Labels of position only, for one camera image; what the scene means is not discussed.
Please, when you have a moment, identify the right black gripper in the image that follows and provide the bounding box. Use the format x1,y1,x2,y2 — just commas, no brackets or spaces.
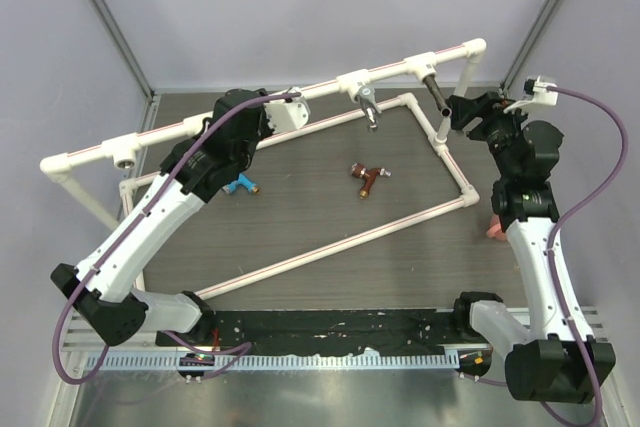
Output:
449,91,537,180

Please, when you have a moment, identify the dark bronze faucet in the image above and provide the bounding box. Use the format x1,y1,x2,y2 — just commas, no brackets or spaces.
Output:
422,74,451,118

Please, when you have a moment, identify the white PVC pipe frame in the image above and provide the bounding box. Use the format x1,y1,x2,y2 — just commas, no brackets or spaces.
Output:
40,38,487,303

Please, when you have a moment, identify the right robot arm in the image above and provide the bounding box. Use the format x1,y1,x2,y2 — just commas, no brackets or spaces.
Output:
447,93,616,404

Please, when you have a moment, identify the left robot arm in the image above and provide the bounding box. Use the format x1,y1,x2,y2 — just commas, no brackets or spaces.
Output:
51,89,273,347

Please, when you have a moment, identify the red-brown faucet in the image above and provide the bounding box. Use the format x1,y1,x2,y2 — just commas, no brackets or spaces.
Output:
350,163,391,199

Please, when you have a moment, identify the pink small object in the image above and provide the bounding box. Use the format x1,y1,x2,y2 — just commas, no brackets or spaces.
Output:
486,214,507,241

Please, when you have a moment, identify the blue plastic faucet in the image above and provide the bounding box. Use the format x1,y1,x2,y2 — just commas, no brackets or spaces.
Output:
222,174,260,195

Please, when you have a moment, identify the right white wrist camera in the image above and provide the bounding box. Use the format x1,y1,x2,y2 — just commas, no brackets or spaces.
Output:
504,76,558,114

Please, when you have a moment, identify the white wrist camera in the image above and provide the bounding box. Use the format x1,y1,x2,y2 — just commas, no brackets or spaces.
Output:
265,97,310,134
504,76,558,114

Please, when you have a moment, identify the chrome faucet on frame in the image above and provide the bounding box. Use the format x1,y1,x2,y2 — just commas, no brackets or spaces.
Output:
355,85,381,132

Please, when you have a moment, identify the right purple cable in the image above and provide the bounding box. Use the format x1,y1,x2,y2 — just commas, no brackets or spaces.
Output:
474,86,630,427

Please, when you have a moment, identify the purple cable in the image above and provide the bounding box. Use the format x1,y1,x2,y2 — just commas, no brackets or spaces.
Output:
474,86,630,427
52,89,304,387

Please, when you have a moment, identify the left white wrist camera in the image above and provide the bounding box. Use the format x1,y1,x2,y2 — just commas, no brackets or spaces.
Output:
265,97,310,134

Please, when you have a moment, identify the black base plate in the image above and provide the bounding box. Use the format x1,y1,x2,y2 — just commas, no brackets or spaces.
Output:
154,307,489,356

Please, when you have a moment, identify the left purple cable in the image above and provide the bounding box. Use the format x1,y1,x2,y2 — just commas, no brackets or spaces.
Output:
52,89,304,387

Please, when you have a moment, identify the slotted cable duct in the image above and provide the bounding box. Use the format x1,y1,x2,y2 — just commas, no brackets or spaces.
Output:
101,351,459,374

